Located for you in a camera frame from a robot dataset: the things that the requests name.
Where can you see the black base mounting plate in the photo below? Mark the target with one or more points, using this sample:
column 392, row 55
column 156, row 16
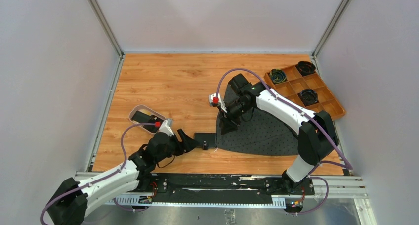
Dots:
column 220, row 189

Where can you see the coiled black belt top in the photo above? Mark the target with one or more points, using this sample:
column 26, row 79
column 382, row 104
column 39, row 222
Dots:
column 306, row 68

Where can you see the aluminium frame rail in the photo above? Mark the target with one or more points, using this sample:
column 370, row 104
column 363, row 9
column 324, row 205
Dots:
column 328, row 187

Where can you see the coiled black belt middle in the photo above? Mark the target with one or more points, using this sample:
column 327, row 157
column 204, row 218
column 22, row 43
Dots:
column 308, row 97

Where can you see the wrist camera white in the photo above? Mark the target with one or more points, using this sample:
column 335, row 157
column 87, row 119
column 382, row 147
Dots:
column 215, row 100
column 165, row 127

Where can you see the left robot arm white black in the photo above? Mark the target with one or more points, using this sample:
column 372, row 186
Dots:
column 76, row 199

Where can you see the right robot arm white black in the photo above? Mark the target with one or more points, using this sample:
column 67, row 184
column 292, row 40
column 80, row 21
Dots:
column 316, row 135

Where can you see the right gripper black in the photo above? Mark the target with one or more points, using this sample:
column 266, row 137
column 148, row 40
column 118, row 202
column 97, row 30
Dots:
column 226, row 124

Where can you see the black leather card holder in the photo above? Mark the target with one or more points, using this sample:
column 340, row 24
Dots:
column 205, row 141

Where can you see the brown wooden compartment tray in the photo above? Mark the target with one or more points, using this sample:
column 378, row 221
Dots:
column 295, row 83

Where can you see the coiled black belt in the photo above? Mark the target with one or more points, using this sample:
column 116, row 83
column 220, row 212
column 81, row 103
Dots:
column 308, row 97
column 306, row 68

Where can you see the pink oval tray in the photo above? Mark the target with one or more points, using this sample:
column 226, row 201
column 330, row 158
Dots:
column 147, row 110

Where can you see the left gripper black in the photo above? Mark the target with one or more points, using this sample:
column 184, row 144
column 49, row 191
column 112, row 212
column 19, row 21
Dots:
column 188, row 143

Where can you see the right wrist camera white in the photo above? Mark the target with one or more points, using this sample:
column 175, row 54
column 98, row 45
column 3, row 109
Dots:
column 215, row 100

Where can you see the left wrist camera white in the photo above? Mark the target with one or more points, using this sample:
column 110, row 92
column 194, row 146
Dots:
column 165, row 127

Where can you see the dark grey dotted cloth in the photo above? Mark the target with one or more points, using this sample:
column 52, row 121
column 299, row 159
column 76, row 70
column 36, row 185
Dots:
column 259, row 133

